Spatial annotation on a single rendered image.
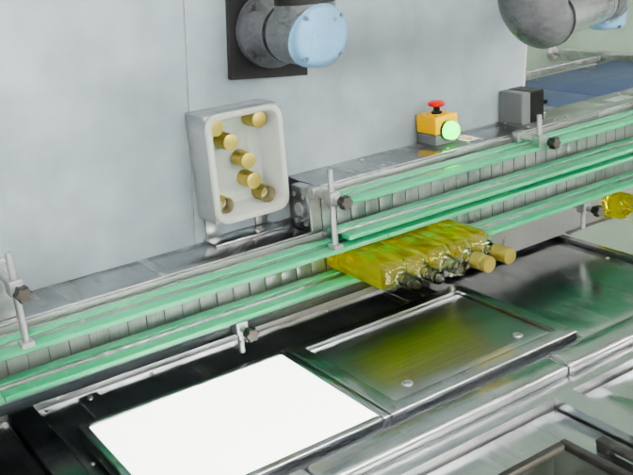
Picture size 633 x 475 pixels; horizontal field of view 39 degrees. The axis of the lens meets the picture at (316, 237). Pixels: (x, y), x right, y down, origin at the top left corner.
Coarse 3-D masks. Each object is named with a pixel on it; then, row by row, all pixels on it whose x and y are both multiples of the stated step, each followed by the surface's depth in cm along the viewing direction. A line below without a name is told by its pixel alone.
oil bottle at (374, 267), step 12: (348, 252) 185; (360, 252) 184; (372, 252) 183; (336, 264) 189; (348, 264) 185; (360, 264) 182; (372, 264) 178; (384, 264) 176; (396, 264) 176; (360, 276) 183; (372, 276) 179; (384, 276) 176; (384, 288) 177; (396, 288) 177
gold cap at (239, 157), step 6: (240, 150) 185; (234, 156) 184; (240, 156) 182; (246, 156) 182; (252, 156) 183; (234, 162) 185; (240, 162) 182; (246, 162) 182; (252, 162) 183; (246, 168) 183
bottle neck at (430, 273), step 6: (420, 270) 178; (426, 270) 176; (432, 270) 175; (438, 270) 175; (420, 276) 178; (426, 276) 176; (432, 276) 175; (438, 276) 177; (444, 276) 176; (432, 282) 175; (438, 282) 175
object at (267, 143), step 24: (216, 120) 173; (240, 120) 184; (240, 144) 186; (264, 144) 187; (216, 168) 176; (240, 168) 187; (264, 168) 190; (216, 192) 177; (240, 192) 188; (288, 192) 187; (216, 216) 179; (240, 216) 182
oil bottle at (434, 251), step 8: (408, 232) 193; (392, 240) 190; (400, 240) 188; (408, 240) 188; (416, 240) 187; (424, 240) 187; (432, 240) 186; (416, 248) 184; (424, 248) 183; (432, 248) 182; (440, 248) 182; (432, 256) 181; (440, 256) 181; (432, 264) 181
